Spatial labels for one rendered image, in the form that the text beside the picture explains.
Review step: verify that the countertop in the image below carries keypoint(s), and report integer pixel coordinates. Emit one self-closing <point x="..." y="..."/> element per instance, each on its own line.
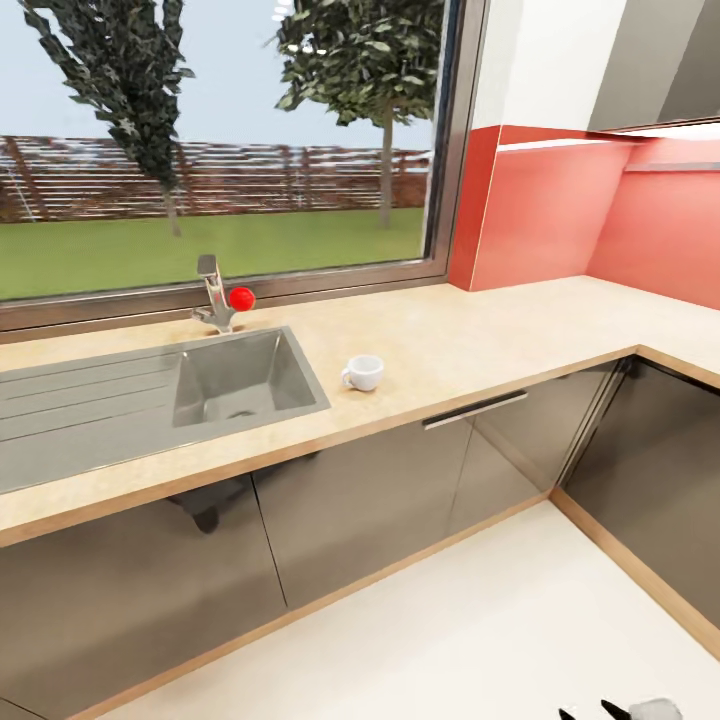
<point x="442" y="348"/>
<point x="678" y="334"/>

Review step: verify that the drop in sink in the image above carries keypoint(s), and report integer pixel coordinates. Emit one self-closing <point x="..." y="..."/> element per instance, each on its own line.
<point x="64" y="419"/>

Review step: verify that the fixed window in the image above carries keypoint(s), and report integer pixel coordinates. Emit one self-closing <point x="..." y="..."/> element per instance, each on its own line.
<point x="315" y="148"/>

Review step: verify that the coffee cup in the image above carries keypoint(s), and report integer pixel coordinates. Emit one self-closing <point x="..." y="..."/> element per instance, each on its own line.
<point x="363" y="372"/>

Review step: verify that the cabinet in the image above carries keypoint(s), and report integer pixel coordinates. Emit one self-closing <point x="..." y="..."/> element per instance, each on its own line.
<point x="90" y="611"/>
<point x="664" y="66"/>
<point x="648" y="469"/>

